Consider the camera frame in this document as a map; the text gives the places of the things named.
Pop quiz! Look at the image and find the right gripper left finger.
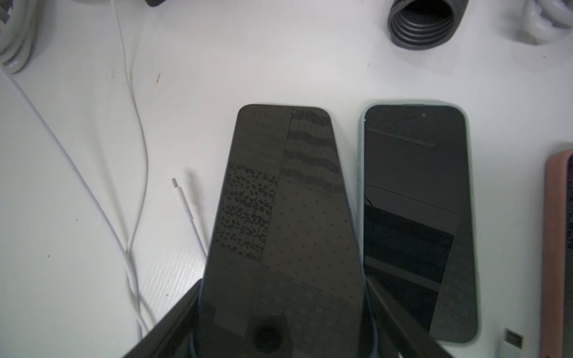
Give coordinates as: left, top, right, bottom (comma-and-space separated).
125, 280, 201, 358

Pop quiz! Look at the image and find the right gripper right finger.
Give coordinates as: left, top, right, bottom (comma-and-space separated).
366, 276, 452, 357

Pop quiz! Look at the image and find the blue case phone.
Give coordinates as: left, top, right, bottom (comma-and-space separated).
190, 104, 376, 357

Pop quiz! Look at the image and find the green case phone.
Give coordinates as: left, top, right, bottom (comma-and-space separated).
361, 104, 479, 344

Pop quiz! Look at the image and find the pink case phone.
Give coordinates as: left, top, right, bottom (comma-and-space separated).
540, 149, 572, 357

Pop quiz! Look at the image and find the black ribbed cylinder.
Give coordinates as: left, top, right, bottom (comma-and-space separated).
387, 0, 469, 51

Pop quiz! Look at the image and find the grey coiled cable left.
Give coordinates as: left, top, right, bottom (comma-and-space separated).
0, 0, 39, 75

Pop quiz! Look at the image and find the coiled grey power cord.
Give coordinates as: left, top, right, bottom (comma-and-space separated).
521, 0, 573, 45

